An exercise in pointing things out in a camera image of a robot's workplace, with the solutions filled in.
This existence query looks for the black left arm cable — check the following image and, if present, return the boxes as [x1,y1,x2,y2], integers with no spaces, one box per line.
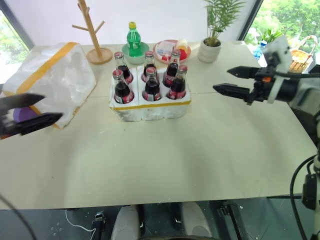
[0,193,39,240]

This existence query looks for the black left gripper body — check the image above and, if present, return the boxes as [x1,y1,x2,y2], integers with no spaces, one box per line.
[0,109,17,139]

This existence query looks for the green soda bottle yellow cap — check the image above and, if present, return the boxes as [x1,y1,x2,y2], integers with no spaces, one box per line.
[126,21,142,59]

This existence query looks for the purple round object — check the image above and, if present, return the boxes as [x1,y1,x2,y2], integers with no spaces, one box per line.
[12,106,39,123]

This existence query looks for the white foam box yellow tape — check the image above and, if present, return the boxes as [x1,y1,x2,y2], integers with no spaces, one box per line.
[0,41,98,130]

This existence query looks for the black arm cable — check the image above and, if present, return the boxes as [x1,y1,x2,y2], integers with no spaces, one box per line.
[289,152,320,240]
[0,193,39,240]

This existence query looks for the blue water bottle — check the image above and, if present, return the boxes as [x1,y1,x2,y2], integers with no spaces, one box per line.
[253,40,269,62]

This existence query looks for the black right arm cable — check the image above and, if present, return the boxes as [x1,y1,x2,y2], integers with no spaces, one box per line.
[289,152,320,240]

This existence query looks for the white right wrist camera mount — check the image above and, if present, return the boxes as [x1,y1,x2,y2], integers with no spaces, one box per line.
[261,35,293,104]

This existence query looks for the wicker basket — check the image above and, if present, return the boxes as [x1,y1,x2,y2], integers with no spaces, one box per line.
[288,35,319,74]

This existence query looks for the white foam crate yellow tape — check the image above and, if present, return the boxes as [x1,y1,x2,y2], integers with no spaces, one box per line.
[107,65,192,123]

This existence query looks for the yellow white toy food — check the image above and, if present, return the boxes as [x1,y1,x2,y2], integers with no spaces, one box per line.
[175,37,189,51]

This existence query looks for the light green bowl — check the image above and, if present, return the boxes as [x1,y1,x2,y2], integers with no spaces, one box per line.
[121,42,151,65]

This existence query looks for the white rounded robot leg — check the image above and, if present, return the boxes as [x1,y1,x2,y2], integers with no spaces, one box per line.
[180,201,214,240]
[110,204,141,240]

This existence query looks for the glass cola bottle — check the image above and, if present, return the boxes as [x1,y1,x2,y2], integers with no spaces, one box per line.
[111,69,135,105]
[140,50,157,83]
[141,66,162,102]
[165,64,189,100]
[162,48,182,89]
[114,51,134,85]

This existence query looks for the thin white floor cable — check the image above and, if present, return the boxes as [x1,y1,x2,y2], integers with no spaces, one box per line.
[65,209,94,234]

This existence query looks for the green plant in white pot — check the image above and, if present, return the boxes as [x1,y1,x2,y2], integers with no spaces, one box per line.
[197,0,247,64]

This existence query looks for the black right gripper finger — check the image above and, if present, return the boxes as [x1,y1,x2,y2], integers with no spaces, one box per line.
[212,83,252,101]
[226,65,261,80]

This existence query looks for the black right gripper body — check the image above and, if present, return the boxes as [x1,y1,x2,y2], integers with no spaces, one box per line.
[245,66,279,105]

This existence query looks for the black table leg bracket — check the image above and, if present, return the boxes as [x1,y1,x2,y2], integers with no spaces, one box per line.
[90,210,107,240]
[216,203,245,240]

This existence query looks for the pink plate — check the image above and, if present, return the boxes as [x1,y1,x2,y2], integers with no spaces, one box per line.
[152,39,192,64]

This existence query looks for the wooden mug tree stand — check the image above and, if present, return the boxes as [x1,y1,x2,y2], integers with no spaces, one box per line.
[71,0,114,66]

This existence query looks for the white snack package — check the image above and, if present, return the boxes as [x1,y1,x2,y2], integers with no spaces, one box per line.
[157,41,176,57]

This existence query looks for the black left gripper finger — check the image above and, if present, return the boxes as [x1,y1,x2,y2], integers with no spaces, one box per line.
[13,112,64,136]
[0,93,46,111]

